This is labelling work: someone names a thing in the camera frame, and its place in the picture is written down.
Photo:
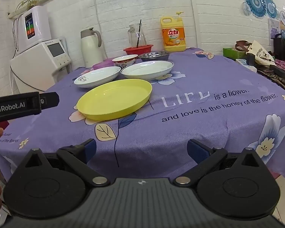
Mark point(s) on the dark patterned cloth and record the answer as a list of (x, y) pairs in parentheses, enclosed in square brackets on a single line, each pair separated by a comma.
[(282, 83)]

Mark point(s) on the green box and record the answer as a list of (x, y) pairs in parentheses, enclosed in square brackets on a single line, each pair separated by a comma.
[(230, 53)]

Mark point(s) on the grey metal bowl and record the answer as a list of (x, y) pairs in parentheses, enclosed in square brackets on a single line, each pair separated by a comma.
[(154, 55)]

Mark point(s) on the red plastic basket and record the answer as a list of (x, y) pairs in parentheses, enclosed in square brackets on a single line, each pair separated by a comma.
[(137, 49)]

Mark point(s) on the white bowl red pattern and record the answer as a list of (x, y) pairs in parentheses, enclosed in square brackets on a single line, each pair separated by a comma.
[(124, 60)]

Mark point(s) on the white appliance with screen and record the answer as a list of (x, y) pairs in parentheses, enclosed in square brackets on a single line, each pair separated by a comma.
[(33, 68)]

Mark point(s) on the small blue paper fan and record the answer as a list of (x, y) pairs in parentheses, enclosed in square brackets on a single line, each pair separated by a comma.
[(271, 8)]

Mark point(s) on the black speaker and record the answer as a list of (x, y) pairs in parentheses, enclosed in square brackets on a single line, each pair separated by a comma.
[(280, 49)]

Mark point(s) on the clear glass pitcher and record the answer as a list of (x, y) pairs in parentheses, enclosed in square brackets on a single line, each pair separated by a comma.
[(133, 35)]

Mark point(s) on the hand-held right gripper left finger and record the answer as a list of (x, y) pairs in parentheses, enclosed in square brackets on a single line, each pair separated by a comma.
[(91, 147)]

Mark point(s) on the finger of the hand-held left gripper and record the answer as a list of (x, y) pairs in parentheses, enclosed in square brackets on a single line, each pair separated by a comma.
[(49, 99)]

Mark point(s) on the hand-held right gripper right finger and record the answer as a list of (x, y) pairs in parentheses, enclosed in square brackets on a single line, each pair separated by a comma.
[(196, 148)]

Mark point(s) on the black power brick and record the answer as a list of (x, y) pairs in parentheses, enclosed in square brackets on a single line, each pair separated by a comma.
[(279, 70)]

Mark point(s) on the large blue paper fan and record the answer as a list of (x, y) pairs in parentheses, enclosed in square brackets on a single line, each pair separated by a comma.
[(255, 1)]

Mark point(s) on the yellow detergent bottle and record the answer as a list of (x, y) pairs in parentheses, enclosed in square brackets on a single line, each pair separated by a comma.
[(173, 38)]

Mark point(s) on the purple plastic bowl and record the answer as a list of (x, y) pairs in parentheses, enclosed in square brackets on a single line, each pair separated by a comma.
[(102, 64)]

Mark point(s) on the black stirring stick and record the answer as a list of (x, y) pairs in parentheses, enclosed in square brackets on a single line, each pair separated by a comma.
[(139, 33)]

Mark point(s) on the wall poster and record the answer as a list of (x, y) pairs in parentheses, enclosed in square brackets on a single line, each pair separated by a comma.
[(274, 28)]

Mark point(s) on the white plate blue rim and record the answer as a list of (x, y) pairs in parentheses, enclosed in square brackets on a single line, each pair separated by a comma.
[(147, 70)]

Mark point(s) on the white thermos jug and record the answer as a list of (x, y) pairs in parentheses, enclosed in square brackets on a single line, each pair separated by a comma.
[(90, 49)]

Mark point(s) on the white wall water purifier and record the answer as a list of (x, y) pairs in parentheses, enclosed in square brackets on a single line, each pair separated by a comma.
[(38, 23)]

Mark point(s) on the purple floral tablecloth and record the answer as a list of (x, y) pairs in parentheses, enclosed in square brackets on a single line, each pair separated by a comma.
[(180, 128)]

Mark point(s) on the yellow plastic plate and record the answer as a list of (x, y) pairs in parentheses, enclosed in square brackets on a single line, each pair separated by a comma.
[(114, 99)]

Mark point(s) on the white printed plate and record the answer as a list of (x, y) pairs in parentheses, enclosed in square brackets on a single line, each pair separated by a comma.
[(95, 77)]

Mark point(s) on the black plug adapter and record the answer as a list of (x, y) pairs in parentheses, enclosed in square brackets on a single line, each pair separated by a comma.
[(250, 59)]

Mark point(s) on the cream tote bag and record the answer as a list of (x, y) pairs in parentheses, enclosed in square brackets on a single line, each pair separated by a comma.
[(258, 52)]

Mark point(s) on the white power strip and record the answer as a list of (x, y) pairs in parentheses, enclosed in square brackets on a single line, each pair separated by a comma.
[(242, 63)]

